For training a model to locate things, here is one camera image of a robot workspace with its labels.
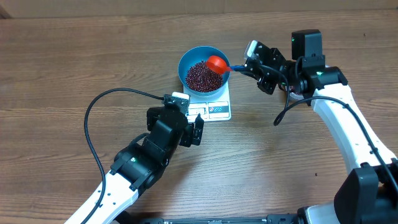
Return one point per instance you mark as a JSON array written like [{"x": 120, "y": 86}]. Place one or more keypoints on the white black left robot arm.
[{"x": 140, "y": 165}]

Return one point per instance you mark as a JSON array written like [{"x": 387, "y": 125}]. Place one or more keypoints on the red beans in bowl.
[{"x": 201, "y": 79}]

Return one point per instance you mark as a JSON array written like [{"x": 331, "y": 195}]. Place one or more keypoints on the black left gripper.
[{"x": 188, "y": 139}]

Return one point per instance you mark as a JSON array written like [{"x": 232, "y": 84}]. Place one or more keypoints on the red scoop with blue handle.
[{"x": 220, "y": 65}]

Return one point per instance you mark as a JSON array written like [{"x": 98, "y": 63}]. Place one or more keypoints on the blue bowl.
[{"x": 195, "y": 55}]

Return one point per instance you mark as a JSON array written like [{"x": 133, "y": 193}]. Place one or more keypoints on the clear plastic container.
[{"x": 295, "y": 96}]

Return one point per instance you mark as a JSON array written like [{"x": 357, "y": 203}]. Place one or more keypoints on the white digital kitchen scale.
[{"x": 215, "y": 107}]

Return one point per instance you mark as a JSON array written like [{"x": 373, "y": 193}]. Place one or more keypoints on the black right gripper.
[{"x": 267, "y": 84}]

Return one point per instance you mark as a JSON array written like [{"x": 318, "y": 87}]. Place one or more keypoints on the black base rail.
[{"x": 126, "y": 218}]

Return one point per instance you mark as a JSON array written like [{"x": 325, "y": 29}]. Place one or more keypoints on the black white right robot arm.
[{"x": 369, "y": 193}]

